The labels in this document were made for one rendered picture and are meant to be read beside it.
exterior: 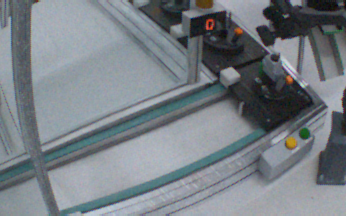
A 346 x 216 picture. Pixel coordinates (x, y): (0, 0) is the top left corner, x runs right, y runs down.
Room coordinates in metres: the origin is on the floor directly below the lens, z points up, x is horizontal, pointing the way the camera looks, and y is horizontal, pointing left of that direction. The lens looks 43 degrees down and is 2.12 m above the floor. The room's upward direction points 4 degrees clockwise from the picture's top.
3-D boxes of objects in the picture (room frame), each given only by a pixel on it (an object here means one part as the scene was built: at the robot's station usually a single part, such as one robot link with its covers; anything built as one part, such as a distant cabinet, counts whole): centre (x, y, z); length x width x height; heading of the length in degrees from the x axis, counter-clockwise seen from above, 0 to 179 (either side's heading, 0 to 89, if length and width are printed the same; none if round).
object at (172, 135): (1.19, -0.03, 0.91); 0.84 x 0.28 x 0.10; 126
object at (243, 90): (1.35, -0.29, 0.96); 0.24 x 0.24 x 0.02; 36
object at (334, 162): (1.09, -0.56, 0.96); 0.15 x 0.15 x 0.20; 81
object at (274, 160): (1.12, -0.34, 0.93); 0.21 x 0.07 x 0.06; 126
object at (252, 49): (1.56, -0.14, 1.01); 0.24 x 0.24 x 0.13; 36
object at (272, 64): (1.36, -0.28, 1.06); 0.08 x 0.04 x 0.07; 36
